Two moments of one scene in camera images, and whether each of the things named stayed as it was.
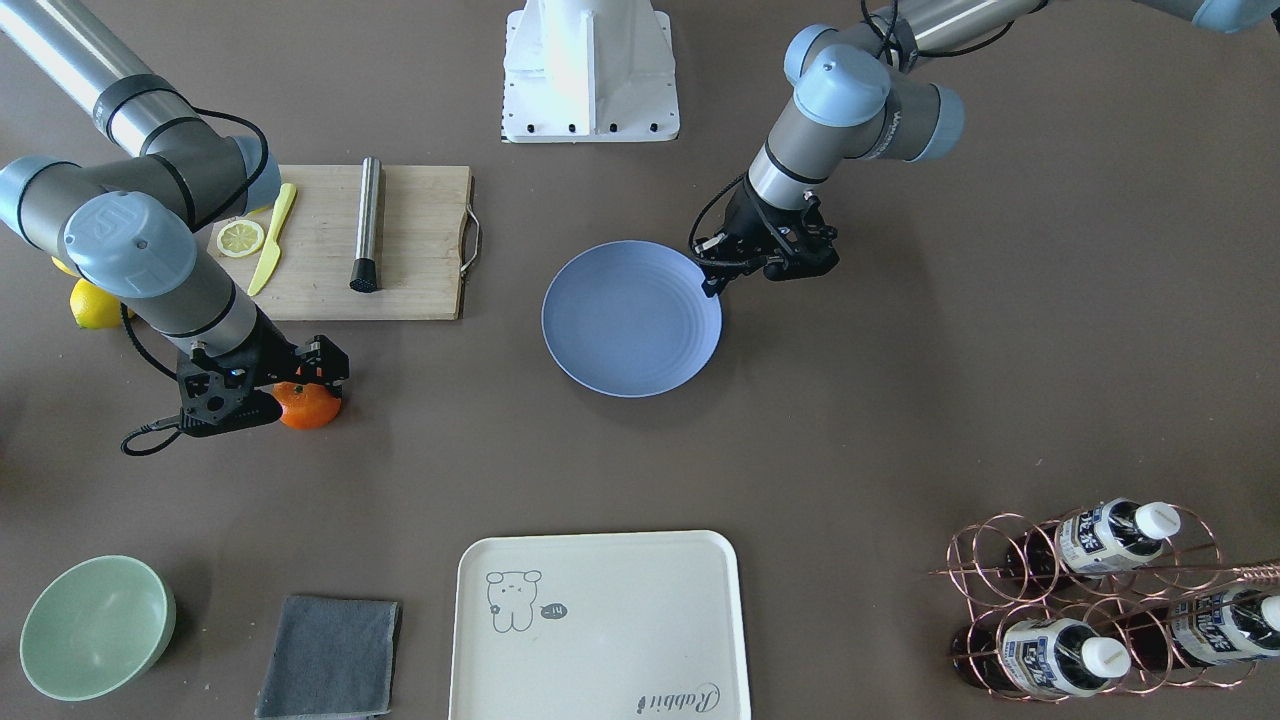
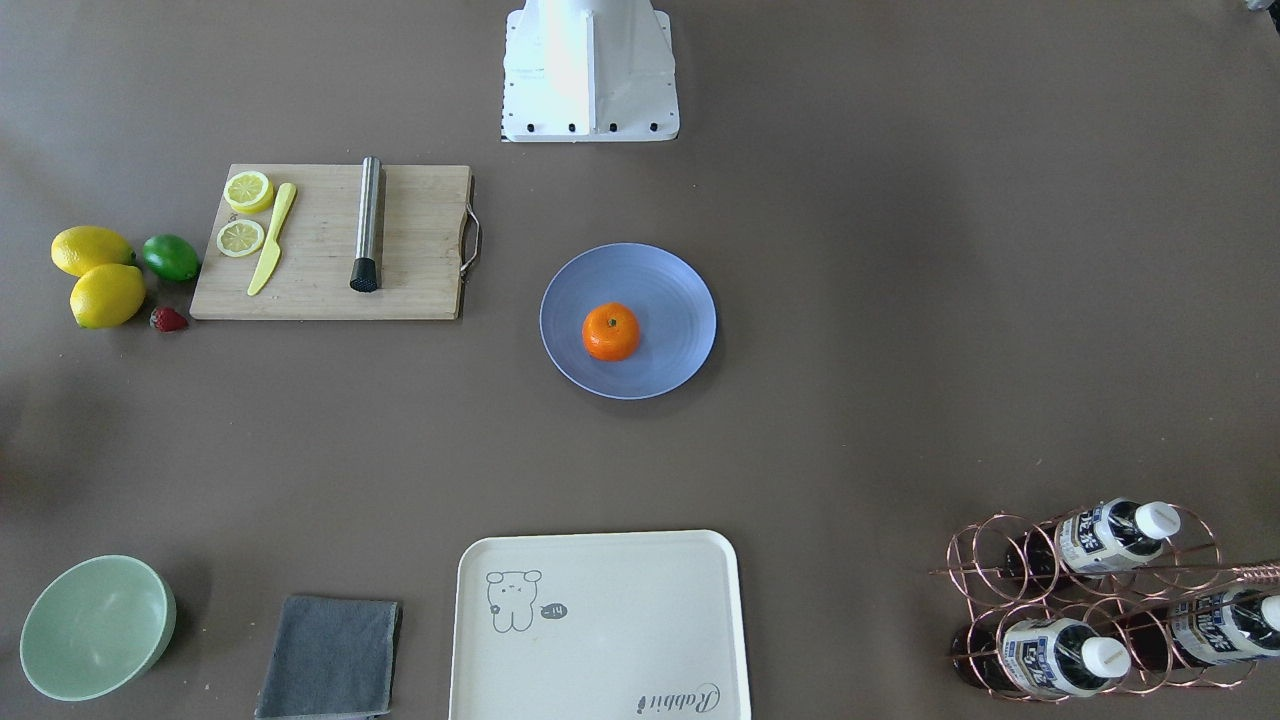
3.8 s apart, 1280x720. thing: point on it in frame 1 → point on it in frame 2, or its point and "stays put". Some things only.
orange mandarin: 306,405 → 611,331
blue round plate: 631,319 stays put
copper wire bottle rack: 1112,601 stays put
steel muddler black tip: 364,276 stays put
